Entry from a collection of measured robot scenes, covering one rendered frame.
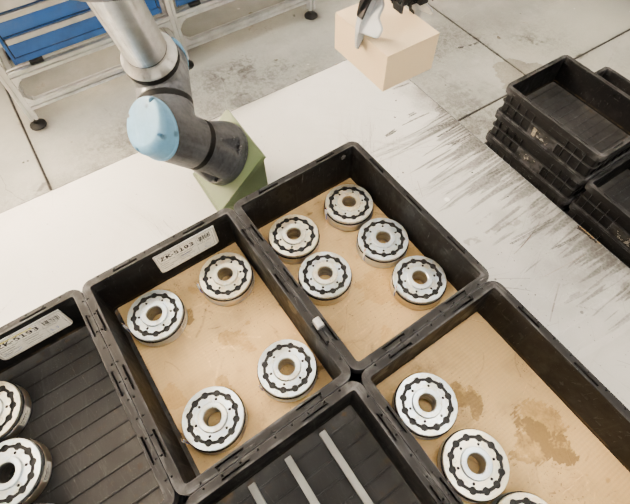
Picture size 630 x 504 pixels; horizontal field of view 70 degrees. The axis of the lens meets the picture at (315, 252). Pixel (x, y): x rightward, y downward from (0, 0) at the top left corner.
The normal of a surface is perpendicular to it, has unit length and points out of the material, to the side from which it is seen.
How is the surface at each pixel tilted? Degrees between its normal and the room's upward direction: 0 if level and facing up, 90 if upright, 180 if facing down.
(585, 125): 0
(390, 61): 90
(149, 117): 45
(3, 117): 0
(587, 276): 0
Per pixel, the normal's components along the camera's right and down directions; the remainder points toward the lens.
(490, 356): -0.01, -0.51
